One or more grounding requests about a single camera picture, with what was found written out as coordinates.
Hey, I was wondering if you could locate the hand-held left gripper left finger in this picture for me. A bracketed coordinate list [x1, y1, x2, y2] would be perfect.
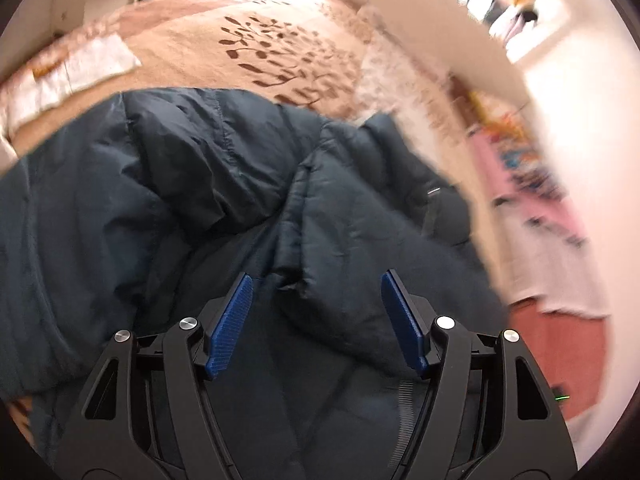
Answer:
[54, 272, 255, 480]

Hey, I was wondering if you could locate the cartoon print pillow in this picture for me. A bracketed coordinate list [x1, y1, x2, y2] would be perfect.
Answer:
[477, 105, 556, 186]

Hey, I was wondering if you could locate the dark navy puffer jacket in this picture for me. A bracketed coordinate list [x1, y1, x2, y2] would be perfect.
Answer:
[0, 87, 511, 480]

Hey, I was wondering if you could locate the pink striped quilt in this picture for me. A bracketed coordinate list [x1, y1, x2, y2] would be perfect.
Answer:
[465, 125, 611, 421]

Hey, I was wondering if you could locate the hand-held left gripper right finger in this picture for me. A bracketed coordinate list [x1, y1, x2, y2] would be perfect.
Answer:
[380, 269, 579, 480]

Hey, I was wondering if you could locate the white bed headboard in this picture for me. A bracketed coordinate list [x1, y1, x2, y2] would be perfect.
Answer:
[312, 0, 531, 106]

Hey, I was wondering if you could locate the brown leaf-pattern blanket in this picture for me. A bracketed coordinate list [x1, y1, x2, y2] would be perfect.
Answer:
[0, 0, 506, 441]

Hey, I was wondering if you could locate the pile of clothes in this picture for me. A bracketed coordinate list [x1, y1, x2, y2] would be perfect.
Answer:
[467, 0, 541, 51]

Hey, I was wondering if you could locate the white crumpled cloth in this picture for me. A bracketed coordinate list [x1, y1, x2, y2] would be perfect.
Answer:
[0, 35, 143, 131]

